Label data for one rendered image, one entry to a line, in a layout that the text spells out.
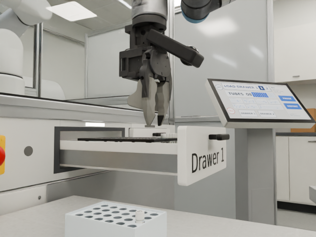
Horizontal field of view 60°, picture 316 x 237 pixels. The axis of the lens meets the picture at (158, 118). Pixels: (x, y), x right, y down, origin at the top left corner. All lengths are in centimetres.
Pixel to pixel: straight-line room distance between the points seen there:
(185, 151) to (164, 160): 6
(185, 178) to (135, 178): 50
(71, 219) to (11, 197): 24
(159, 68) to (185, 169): 20
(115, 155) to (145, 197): 48
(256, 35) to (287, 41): 167
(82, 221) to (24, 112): 31
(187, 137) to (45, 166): 35
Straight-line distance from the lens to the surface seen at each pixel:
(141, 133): 97
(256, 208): 156
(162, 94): 56
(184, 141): 50
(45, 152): 69
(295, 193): 356
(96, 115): 81
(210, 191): 242
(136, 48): 58
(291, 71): 392
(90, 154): 65
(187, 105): 246
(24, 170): 66
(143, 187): 104
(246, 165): 150
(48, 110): 70
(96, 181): 82
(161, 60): 56
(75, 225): 43
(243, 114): 138
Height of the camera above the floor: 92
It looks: 3 degrees up
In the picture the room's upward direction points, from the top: straight up
